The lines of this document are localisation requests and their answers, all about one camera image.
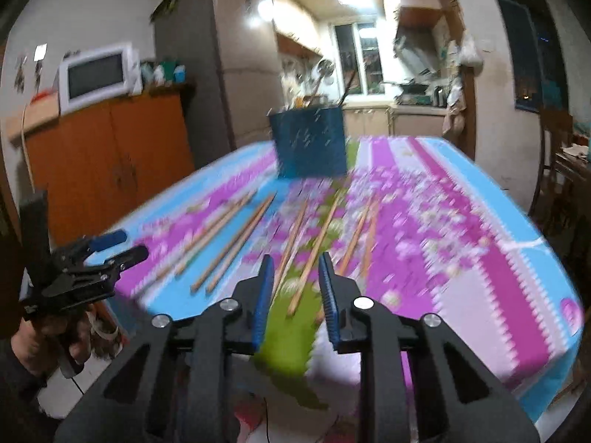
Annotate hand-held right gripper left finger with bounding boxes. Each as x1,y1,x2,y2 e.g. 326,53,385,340
55,255,276,443

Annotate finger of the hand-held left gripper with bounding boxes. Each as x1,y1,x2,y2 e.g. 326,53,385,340
54,229,129,265
98,245,150,283

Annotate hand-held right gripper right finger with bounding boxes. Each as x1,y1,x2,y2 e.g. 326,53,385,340
318,253,542,443

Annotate bunch of wooden chopsticks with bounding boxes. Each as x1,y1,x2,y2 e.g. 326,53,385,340
173,189,383,318

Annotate blue perforated utensil holder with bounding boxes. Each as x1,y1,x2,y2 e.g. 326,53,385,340
269,104,348,179

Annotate person's left forearm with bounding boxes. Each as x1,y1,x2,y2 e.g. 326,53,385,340
0,337,63,443

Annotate person's left hand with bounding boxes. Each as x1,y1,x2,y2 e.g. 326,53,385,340
11,303,96,377

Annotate orange wooden cabinet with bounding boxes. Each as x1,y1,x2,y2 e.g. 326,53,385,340
9,85,197,259

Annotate floral striped tablecloth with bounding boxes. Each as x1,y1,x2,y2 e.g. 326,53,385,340
88,136,585,425

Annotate white microwave oven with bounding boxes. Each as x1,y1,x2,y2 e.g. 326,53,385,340
58,42,143,114

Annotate green container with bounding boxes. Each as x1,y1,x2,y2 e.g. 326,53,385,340
157,59,178,86

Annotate beige lower kitchen cabinets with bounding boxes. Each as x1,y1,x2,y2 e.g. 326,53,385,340
344,105,448,138

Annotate beige kitchen cabinets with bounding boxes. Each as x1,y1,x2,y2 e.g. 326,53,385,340
271,0,324,56
344,105,448,138

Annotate silver refrigerator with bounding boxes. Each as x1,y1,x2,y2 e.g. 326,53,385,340
152,0,283,151

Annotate hanging beige cloth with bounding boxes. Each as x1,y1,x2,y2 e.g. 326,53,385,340
442,74,465,137

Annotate metal ladle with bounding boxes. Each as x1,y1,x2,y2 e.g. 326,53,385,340
304,58,334,107

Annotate kitchen window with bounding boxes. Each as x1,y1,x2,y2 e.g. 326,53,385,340
333,22,385,95

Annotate wooden chair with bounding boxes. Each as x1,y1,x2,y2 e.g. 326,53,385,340
529,108,576,222

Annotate metal range hood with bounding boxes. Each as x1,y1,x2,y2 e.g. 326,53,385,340
394,28,440,80

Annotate beige upper kitchen cabinets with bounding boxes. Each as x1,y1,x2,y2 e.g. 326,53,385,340
271,0,324,56

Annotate wooden dining table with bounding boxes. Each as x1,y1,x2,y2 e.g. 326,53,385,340
553,141,591,204

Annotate white plastic bag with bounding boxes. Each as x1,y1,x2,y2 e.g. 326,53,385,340
457,32,484,68

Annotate dark room window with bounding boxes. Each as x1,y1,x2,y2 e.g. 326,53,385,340
496,0,567,114

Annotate thin black cable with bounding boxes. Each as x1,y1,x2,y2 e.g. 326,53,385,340
252,392,273,443

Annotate white cable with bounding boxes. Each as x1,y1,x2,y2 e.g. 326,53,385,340
19,102,37,195

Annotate dark utensil handle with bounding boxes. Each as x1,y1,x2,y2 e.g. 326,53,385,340
338,71,359,108

